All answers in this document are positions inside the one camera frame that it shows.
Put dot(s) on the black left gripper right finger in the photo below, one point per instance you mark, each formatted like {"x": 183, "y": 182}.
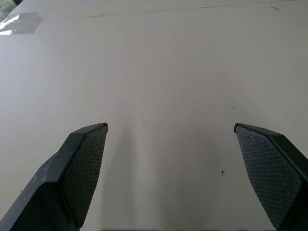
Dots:
{"x": 272, "y": 173}

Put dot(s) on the clear tape patch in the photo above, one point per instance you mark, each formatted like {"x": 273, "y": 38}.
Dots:
{"x": 19, "y": 22}

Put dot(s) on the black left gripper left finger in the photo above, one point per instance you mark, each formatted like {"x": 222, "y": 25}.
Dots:
{"x": 72, "y": 173}

